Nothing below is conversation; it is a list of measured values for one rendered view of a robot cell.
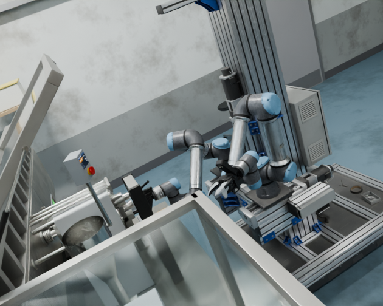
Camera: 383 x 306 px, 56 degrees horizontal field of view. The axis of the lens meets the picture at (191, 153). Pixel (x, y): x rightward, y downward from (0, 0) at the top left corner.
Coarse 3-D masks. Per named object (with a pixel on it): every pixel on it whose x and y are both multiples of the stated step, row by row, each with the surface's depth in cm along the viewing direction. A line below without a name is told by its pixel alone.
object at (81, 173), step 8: (72, 152) 124; (80, 152) 122; (64, 160) 120; (72, 160) 119; (80, 160) 121; (72, 168) 120; (80, 168) 120; (88, 168) 124; (72, 176) 122; (80, 176) 121; (88, 176) 123; (80, 184) 123
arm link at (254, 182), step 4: (252, 172) 180; (256, 172) 181; (244, 176) 185; (248, 176) 182; (252, 176) 181; (256, 176) 182; (244, 180) 185; (248, 180) 184; (252, 180) 182; (256, 180) 183; (260, 180) 185; (248, 184) 185; (252, 184) 183; (256, 184) 183; (260, 184) 185; (252, 188) 185; (256, 188) 184
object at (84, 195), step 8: (96, 184) 159; (104, 184) 157; (80, 192) 157; (88, 192) 155; (96, 192) 153; (64, 200) 156; (72, 200) 153; (80, 200) 151; (48, 208) 154; (56, 208) 152; (64, 208) 149; (32, 216) 152; (40, 216) 150; (48, 216) 148; (56, 216) 149; (32, 224) 146
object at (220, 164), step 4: (220, 160) 167; (216, 164) 168; (220, 164) 166; (224, 164) 167; (228, 164) 168; (220, 168) 170; (224, 168) 169; (228, 168) 168; (232, 168) 170; (228, 172) 172; (232, 172) 170; (236, 172) 171
